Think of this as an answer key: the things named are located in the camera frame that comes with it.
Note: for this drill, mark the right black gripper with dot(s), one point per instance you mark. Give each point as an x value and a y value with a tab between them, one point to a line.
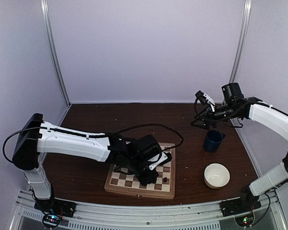
208	117

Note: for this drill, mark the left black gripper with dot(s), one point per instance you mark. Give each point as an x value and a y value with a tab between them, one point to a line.
146	180

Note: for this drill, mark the wooden chess board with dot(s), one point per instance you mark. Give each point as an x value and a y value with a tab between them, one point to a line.
120	183

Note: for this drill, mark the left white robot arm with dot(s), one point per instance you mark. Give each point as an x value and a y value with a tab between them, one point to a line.
39	136

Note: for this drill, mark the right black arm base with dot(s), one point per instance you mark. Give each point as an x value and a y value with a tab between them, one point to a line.
242	206

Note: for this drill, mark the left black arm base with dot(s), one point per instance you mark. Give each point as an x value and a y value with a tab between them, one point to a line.
54	210

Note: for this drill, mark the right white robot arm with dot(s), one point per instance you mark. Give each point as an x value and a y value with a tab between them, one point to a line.
262	129

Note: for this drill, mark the dark blue mug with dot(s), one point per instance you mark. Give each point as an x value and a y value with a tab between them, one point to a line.
213	140

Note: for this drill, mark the white bowl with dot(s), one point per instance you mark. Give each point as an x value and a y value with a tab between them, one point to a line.
216	175

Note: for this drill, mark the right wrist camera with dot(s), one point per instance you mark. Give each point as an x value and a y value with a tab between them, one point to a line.
205	99

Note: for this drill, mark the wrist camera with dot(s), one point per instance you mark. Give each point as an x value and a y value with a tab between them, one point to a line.
159	159
205	99

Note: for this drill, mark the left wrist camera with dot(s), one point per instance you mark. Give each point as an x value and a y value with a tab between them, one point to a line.
159	159

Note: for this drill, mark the right aluminium frame post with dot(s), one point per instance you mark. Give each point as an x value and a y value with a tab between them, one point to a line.
244	27

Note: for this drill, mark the aluminium frame post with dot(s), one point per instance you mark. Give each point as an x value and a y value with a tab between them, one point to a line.
244	27
54	56

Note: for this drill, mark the front aluminium rail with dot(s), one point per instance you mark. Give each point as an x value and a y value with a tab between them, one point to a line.
205	216

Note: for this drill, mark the left aluminium frame post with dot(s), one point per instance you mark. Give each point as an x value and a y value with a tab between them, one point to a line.
54	56

